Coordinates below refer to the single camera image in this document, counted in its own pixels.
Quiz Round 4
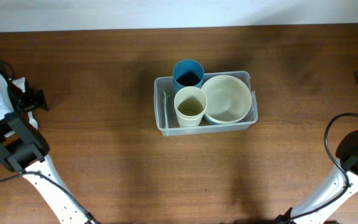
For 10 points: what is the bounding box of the white plastic spoon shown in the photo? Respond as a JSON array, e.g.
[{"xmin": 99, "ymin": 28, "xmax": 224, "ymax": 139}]
[{"xmin": 163, "ymin": 91, "xmax": 169, "ymax": 129}]

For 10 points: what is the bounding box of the cream bowl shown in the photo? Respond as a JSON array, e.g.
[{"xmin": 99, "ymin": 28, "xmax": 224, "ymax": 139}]
[
  {"xmin": 201, "ymin": 75, "xmax": 252, "ymax": 109},
  {"xmin": 205, "ymin": 105, "xmax": 251, "ymax": 121}
]

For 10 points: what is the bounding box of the cream cup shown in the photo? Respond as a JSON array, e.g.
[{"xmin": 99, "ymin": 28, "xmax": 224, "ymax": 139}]
[
  {"xmin": 177, "ymin": 114, "xmax": 203, "ymax": 128},
  {"xmin": 174, "ymin": 86, "xmax": 208, "ymax": 120}
]

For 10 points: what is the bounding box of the blue cup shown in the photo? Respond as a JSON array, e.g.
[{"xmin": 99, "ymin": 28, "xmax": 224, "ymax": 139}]
[
  {"xmin": 173, "ymin": 80, "xmax": 203, "ymax": 93},
  {"xmin": 173, "ymin": 59, "xmax": 204, "ymax": 86}
]

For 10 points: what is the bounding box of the blue bowl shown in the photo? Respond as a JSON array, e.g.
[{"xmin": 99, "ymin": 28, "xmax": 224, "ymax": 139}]
[{"xmin": 204, "ymin": 114, "xmax": 244, "ymax": 124}]

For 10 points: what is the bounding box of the white plastic fork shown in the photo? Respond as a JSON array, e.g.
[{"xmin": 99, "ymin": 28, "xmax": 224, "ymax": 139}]
[{"xmin": 27, "ymin": 112, "xmax": 39, "ymax": 129}]

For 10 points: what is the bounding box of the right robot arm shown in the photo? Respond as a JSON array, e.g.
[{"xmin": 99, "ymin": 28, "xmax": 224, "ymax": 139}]
[{"xmin": 274, "ymin": 113, "xmax": 358, "ymax": 223}]

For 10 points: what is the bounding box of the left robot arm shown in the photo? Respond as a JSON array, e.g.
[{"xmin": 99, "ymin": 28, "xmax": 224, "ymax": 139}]
[{"xmin": 0, "ymin": 60, "xmax": 97, "ymax": 223}]

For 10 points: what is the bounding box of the clear plastic container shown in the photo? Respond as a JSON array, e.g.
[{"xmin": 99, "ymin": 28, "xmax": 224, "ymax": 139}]
[{"xmin": 154, "ymin": 71, "xmax": 258, "ymax": 136}]

